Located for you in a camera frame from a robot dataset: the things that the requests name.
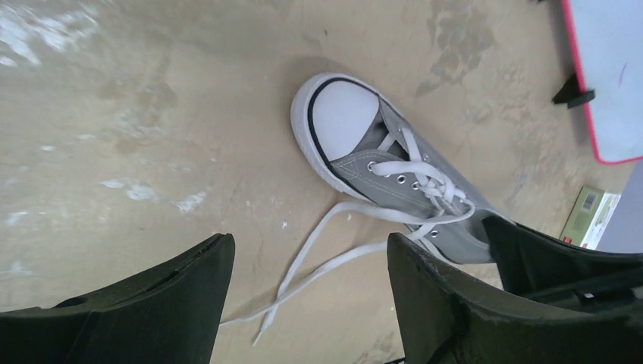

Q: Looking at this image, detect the small white green box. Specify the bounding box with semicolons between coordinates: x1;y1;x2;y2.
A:
559;186;621;250

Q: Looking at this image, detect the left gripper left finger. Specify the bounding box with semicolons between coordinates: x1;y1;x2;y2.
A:
1;234;235;363

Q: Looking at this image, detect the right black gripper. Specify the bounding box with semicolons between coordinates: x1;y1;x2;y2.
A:
482;217;642;312

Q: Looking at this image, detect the white shoelace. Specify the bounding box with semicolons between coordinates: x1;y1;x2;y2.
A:
227;129;478;334

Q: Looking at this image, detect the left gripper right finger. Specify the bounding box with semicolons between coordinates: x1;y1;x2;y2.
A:
387;233;642;363

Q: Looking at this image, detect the grey canvas sneaker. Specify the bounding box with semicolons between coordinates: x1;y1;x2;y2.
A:
290;73;497;265

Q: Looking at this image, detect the pink framed whiteboard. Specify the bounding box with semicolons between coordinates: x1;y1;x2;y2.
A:
561;0;642;165

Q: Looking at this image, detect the black whiteboard stand foot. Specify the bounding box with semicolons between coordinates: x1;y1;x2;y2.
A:
551;73;595;109

